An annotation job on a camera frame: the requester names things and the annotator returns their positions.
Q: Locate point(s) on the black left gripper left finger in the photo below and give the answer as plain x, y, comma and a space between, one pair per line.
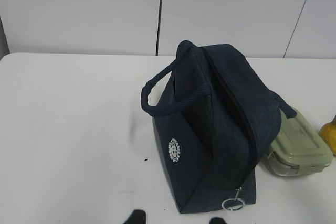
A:
137, 216

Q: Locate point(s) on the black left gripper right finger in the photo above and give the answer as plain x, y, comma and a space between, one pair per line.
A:
217, 220

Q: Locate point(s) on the navy blue lunch bag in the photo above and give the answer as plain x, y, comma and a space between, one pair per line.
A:
214, 119

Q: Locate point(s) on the green lid glass container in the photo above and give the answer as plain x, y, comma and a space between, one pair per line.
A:
298, 149

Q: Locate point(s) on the yellow pear-shaped fruit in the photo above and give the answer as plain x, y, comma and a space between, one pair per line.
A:
327, 133

